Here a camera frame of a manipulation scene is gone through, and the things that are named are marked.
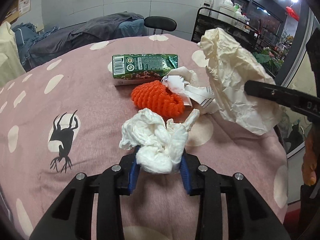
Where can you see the massage bed dark blanket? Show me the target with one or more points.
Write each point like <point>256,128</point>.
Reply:
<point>36,49</point>

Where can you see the white paper bag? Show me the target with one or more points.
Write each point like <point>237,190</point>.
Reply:
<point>229,67</point>

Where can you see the crumpled receipt paper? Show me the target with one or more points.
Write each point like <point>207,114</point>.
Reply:
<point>185,83</point>

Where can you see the green drink carton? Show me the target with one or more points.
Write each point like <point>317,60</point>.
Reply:
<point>132,69</point>

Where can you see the person's right hand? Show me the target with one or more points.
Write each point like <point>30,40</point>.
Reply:
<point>310,159</point>

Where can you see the wall poster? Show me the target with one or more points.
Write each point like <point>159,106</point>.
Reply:
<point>24,6</point>

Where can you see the cream garment hanging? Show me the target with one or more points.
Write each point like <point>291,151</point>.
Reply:
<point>10,66</point>

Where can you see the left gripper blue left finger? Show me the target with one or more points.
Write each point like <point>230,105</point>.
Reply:
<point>134,172</point>

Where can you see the pink polka dot bedsheet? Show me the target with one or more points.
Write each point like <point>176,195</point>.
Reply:
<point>65,116</point>

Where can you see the white pump bottle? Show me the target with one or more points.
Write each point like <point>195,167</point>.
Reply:
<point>207,4</point>

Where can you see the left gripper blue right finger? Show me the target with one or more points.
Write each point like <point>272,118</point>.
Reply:
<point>185,173</point>

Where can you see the black tiered trolley cart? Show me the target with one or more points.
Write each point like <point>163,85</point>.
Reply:
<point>246,35</point>

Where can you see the white tissue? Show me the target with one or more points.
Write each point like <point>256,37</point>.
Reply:
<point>161,143</point>

